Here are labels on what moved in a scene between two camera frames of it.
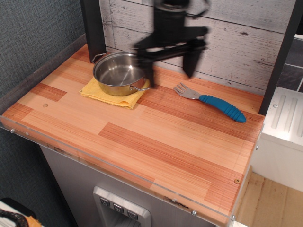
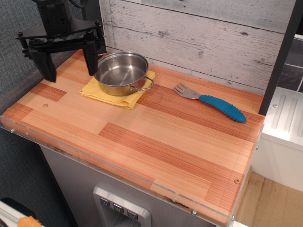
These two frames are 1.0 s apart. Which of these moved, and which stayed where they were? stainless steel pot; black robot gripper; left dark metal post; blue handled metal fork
Moved: black robot gripper
Stayed: stainless steel pot; left dark metal post; blue handled metal fork
